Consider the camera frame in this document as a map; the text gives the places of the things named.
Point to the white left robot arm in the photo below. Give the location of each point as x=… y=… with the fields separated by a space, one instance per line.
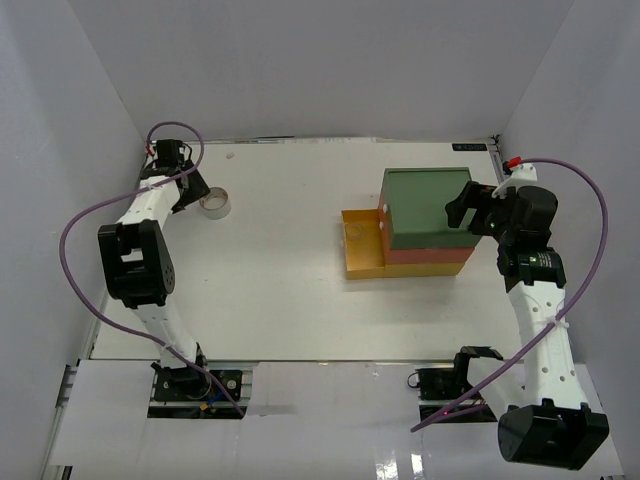
x=138 y=268

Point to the large clear tape roll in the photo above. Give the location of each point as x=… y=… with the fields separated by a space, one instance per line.
x=215 y=205

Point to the yellow drawer box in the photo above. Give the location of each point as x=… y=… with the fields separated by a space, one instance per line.
x=422 y=270

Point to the yellow drawer tray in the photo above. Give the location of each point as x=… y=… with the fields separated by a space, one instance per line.
x=364 y=258

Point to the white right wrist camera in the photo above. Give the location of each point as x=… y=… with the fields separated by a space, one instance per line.
x=518 y=174

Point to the black label right corner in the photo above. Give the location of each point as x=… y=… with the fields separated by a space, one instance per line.
x=469 y=147

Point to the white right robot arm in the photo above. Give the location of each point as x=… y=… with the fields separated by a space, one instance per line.
x=546 y=419

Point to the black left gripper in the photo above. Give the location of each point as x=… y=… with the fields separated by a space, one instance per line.
x=199 y=188

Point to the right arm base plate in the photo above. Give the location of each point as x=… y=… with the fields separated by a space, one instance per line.
x=437 y=384

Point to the green drawer box shell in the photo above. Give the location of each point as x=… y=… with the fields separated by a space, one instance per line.
x=412 y=208

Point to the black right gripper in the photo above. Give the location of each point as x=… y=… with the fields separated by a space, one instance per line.
x=477 y=197

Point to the small clear tape roll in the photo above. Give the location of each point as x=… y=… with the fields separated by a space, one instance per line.
x=353 y=231

